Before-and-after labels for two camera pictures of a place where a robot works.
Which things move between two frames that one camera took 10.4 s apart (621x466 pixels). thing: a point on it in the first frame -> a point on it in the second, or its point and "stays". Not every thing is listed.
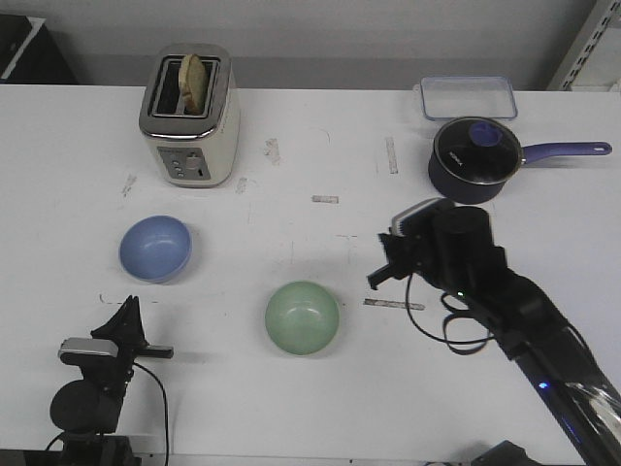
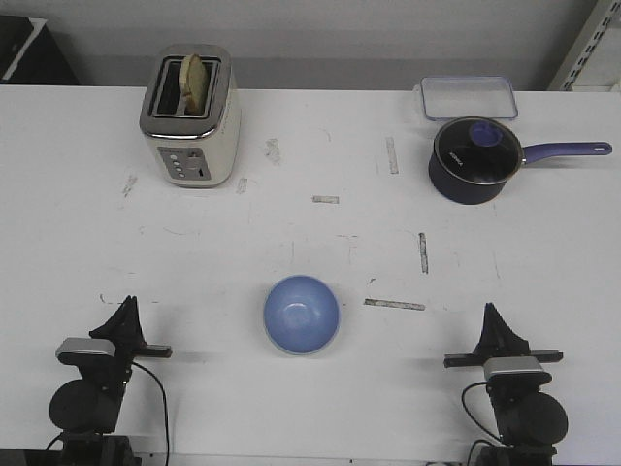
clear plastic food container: [450, 97] stays
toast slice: [193, 83] stays
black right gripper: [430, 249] -> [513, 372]
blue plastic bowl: [155, 249] -> [302, 315]
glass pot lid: [478, 149] stays
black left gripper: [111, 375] stays
